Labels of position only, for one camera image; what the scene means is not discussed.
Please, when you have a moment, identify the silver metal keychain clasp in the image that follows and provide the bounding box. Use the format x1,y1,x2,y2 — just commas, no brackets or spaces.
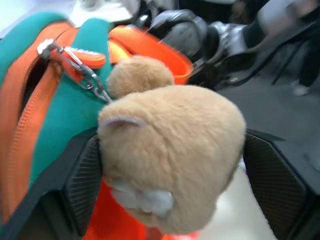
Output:
36,38,113,105

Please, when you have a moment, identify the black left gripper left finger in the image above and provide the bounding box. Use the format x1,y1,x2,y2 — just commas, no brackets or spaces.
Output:
0,128,103,240

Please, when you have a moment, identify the silver robot body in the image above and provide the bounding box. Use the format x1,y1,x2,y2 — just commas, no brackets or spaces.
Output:
134,0,320,88

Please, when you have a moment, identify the tan plush toy keychain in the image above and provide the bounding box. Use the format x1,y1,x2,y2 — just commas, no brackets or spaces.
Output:
97,55,247,235

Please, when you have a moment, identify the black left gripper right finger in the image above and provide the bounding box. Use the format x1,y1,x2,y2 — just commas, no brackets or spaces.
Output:
242,129,320,240

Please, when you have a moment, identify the orange and teal backpack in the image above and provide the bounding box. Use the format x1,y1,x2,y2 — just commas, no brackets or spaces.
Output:
0,11,201,240

